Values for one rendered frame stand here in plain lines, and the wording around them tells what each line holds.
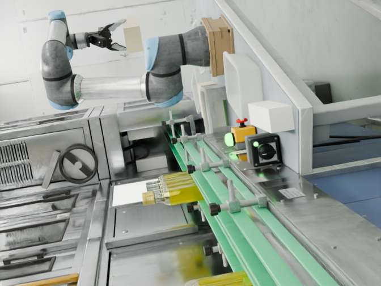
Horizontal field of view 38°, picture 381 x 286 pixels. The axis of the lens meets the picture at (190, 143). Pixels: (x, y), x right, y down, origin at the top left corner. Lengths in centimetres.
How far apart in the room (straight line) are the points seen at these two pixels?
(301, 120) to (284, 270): 53
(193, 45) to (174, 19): 387
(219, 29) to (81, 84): 58
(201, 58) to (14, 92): 456
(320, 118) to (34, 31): 473
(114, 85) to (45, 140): 111
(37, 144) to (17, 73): 328
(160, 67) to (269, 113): 73
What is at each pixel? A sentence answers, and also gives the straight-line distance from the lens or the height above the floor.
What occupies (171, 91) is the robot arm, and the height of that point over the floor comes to 99.
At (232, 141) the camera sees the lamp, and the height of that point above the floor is 84.
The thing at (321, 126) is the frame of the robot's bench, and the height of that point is 68.
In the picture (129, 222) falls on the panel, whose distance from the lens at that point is 223.
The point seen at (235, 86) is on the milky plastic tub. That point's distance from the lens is 186.
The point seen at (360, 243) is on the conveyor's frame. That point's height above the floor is 81.
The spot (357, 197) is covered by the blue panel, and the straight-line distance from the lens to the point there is 126.
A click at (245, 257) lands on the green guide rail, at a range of 119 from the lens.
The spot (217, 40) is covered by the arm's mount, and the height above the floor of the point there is 81.
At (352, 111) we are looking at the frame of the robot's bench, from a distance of 146.
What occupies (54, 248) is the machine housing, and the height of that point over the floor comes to 152.
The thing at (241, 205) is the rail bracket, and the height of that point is 94.
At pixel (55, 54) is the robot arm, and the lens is 217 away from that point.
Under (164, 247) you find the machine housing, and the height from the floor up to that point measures 111.
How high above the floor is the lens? 114
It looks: 5 degrees down
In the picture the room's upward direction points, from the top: 100 degrees counter-clockwise
